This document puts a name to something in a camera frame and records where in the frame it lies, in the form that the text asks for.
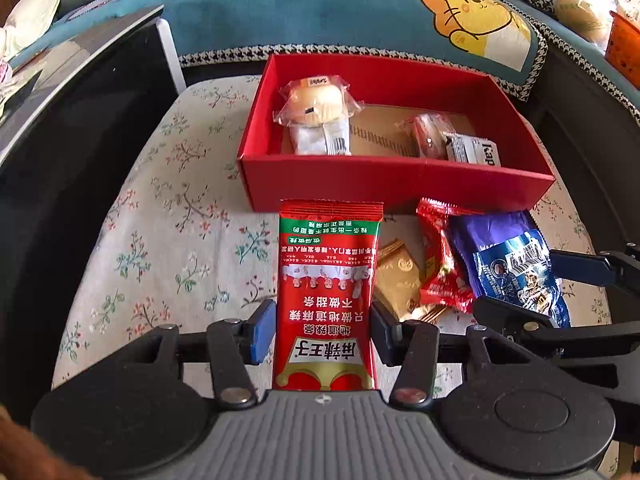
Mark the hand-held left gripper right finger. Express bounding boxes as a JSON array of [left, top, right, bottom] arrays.
[[371, 304, 523, 408]]

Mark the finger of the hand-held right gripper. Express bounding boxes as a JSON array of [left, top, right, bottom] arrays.
[[472, 297, 640, 356], [549, 245, 640, 286]]

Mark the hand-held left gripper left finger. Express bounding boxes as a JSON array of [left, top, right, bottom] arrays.
[[127, 300, 278, 407]]

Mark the blue snack packet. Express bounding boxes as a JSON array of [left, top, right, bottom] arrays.
[[472, 230, 572, 328]]

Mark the gold snack packet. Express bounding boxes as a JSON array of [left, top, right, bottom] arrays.
[[372, 239, 448, 323]]

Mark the long red snack packet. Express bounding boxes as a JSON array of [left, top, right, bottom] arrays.
[[271, 198, 385, 392]]

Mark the small red candy packet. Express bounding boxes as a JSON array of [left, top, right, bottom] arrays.
[[416, 197, 476, 313]]

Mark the purple wafer biscuit packet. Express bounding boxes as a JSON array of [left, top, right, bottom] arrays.
[[447, 210, 538, 281]]

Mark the red cardboard box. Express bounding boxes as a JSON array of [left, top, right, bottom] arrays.
[[236, 53, 556, 213]]

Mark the white wafer packet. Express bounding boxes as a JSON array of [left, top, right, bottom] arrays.
[[442, 131, 501, 166]]

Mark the long white snack packet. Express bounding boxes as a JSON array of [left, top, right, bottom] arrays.
[[290, 117, 352, 157]]

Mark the small red-white cake packet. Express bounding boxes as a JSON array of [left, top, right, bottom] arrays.
[[397, 112, 453, 159]]

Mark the round bun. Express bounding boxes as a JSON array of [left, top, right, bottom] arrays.
[[272, 75, 366, 128]]

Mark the floral tablecloth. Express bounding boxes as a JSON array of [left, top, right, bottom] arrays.
[[50, 74, 640, 476]]

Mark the dark grey sofa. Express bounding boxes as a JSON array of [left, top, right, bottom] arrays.
[[50, 0, 640, 261]]

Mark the orange plastic basket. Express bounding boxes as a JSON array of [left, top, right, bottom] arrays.
[[604, 10, 640, 78]]

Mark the black glass table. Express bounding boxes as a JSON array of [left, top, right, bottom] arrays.
[[0, 4, 187, 411]]

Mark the white pillow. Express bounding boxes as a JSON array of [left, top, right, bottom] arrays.
[[0, 0, 66, 58]]

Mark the white plastic bag with handles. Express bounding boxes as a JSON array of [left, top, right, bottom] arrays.
[[550, 0, 616, 53]]

